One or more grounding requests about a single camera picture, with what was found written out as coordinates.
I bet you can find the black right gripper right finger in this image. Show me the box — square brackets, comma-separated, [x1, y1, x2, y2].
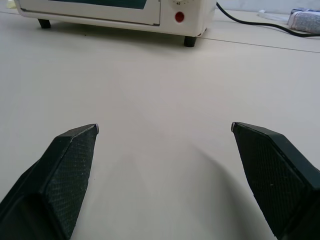
[230, 121, 320, 240]

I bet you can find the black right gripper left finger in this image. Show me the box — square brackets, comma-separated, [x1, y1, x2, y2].
[0, 123, 100, 240]

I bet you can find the white toaster oven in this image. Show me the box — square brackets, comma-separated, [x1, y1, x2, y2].
[13, 0, 217, 48]

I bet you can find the clear plastic wrapper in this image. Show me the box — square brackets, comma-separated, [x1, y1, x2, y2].
[257, 9, 292, 26]

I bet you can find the black power cable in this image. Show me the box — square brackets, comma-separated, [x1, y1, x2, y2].
[215, 1, 320, 38]

